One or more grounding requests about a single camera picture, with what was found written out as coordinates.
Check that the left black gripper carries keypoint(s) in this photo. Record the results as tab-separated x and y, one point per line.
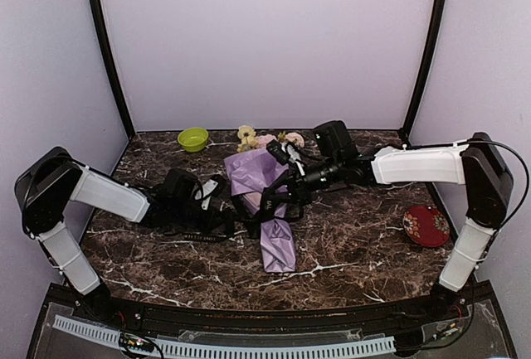
211	222

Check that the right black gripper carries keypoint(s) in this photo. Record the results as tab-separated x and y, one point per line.
299	191

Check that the pink purple wrapping paper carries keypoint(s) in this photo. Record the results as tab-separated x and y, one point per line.
254	178

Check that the pink carnation stem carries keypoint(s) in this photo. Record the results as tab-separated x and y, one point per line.
294	138

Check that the pink rose stem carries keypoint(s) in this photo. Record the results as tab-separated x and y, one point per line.
263	140

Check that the pale yellow flower stem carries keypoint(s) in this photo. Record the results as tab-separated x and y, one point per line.
247	136

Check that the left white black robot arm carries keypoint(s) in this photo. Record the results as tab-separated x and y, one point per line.
56	181

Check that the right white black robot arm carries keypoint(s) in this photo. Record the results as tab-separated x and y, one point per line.
475	163

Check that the green plastic bowl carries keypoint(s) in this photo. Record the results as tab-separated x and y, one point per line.
193	140

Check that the red floral pouch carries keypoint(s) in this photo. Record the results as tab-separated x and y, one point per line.
426	226

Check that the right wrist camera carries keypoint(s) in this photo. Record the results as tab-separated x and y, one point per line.
286	154

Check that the white slotted cable duct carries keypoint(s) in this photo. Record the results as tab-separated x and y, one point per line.
167	348

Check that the black front rail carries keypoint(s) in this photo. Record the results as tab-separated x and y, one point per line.
154	319

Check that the right black frame post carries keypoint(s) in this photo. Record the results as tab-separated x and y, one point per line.
427	57

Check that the black frame post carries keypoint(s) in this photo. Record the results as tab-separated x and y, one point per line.
427	57
103	38

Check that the left black frame post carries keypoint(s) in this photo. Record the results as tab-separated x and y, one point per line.
103	38

